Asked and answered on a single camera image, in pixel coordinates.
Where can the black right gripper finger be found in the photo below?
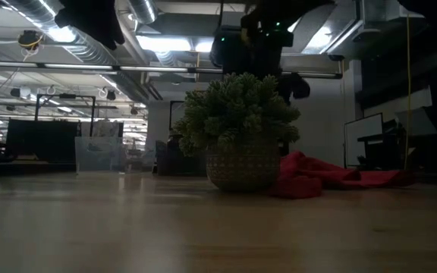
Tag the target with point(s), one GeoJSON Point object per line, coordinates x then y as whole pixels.
{"type": "Point", "coordinates": [298, 87]}

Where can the artificial succulent in woven pot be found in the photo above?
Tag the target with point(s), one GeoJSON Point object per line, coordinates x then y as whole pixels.
{"type": "Point", "coordinates": [241, 125]}

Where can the long ceiling light bar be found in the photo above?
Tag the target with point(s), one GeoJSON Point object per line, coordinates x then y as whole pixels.
{"type": "Point", "coordinates": [74, 66]}

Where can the clear plastic container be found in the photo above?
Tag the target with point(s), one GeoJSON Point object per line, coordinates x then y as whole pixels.
{"type": "Point", "coordinates": [97, 155]}

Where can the black computer monitor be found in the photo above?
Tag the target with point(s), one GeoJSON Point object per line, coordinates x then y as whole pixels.
{"type": "Point", "coordinates": [42, 140]}

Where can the red cloth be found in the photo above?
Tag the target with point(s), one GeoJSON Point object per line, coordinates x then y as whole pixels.
{"type": "Point", "coordinates": [302, 176]}

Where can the grey ceiling junction box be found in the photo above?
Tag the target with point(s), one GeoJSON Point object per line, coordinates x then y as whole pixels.
{"type": "Point", "coordinates": [237, 19]}

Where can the silver ventilation duct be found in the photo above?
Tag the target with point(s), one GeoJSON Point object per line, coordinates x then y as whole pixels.
{"type": "Point", "coordinates": [36, 11]}

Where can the white board with dark frame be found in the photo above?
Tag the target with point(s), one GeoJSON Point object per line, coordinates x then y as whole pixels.
{"type": "Point", "coordinates": [362, 140]}

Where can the dark office desk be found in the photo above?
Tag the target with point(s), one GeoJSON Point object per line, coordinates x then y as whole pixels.
{"type": "Point", "coordinates": [381, 149]}

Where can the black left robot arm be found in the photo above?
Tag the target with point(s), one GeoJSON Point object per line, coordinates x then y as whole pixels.
{"type": "Point", "coordinates": [93, 21]}

